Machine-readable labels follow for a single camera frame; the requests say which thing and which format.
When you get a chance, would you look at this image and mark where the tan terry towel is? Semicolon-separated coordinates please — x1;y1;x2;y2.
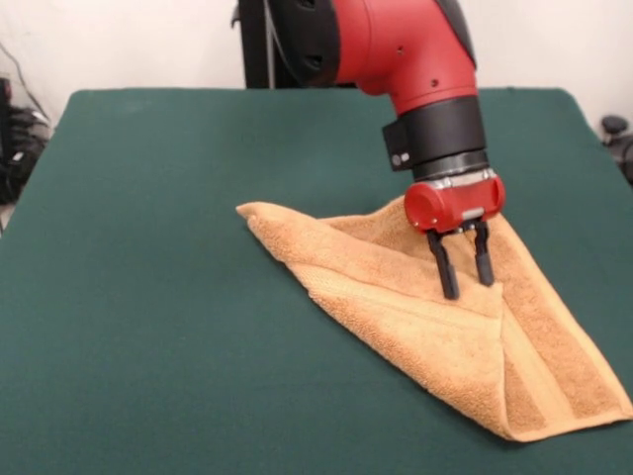
234;195;633;442

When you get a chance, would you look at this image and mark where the thin grey cable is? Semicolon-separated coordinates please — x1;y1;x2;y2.
0;42;50;120

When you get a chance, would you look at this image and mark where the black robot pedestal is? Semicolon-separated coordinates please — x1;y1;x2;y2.
229;0;298;90

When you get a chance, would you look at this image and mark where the dark green table cloth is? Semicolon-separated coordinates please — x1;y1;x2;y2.
0;87;633;475

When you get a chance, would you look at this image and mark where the dark stand base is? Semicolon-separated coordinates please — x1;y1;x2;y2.
599;114;633;187
0;76;50;204

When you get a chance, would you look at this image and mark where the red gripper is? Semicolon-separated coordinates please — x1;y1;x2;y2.
404;173;507;302

